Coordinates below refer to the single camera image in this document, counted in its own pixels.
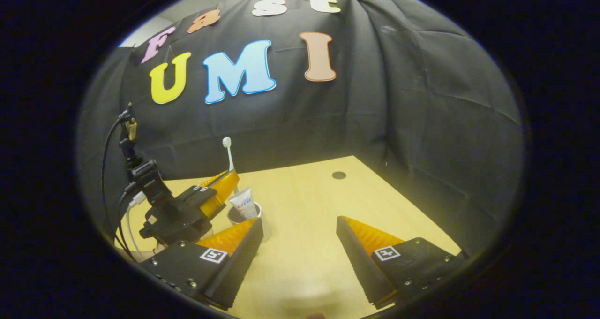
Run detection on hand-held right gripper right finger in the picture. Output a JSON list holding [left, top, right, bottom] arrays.
[[336, 216, 469, 309]]

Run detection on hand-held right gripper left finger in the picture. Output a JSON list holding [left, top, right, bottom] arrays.
[[141, 217, 264, 310]]

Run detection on white toothpaste tube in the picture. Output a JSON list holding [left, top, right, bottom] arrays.
[[229, 188, 259, 220]]

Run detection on pale green toothbrush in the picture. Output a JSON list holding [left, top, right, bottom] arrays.
[[222, 137, 239, 194]]

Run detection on white cup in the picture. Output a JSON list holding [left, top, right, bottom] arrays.
[[227, 202, 271, 243]]

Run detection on wooden desktop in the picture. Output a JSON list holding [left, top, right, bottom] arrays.
[[115, 156, 462, 319]]

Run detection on white cable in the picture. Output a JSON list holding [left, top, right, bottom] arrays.
[[126, 191, 147, 258]]

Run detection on black cable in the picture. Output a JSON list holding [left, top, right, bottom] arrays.
[[101, 115, 139, 262]]

